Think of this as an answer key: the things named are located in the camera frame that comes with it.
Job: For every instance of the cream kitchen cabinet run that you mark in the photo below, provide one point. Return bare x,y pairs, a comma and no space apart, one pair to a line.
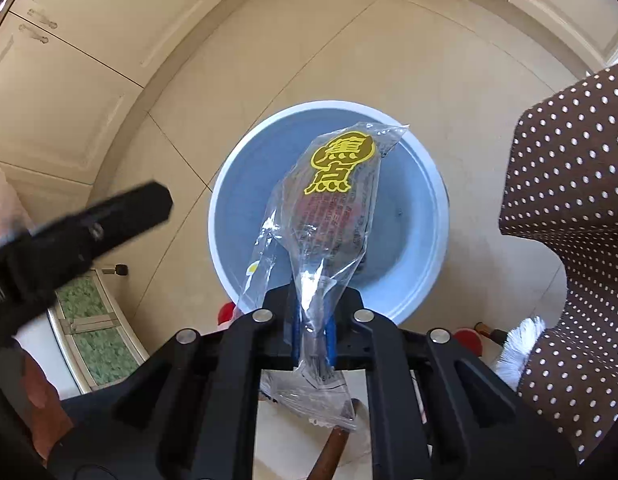
564,0
114,35

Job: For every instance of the wooden leg black tip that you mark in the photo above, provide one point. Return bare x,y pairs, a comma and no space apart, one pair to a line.
489,332

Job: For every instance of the brown polka-dot tablecloth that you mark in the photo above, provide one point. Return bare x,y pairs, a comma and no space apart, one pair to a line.
564,210

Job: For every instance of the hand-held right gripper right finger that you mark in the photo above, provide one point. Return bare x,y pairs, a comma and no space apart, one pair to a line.
331,344

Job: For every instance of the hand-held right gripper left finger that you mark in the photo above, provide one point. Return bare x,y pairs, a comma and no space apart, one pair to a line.
295,336

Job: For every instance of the green patterned glass door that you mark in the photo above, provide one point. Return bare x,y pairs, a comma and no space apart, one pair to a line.
89,330

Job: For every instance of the light blue plastic bin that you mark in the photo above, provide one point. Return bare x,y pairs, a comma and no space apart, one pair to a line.
409,220

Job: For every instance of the red round object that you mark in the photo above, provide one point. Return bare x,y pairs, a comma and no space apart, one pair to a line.
468,339
228,314

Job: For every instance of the clear plastic wrapper yellow label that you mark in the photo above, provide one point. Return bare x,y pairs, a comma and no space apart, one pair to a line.
334,200

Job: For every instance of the small black knob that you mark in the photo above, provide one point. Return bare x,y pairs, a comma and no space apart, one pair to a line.
121,270

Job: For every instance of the white fringed duster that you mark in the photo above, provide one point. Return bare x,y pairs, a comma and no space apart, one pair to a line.
519,350

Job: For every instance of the wooden chair leg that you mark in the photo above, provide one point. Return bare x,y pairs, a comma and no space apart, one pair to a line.
334,452

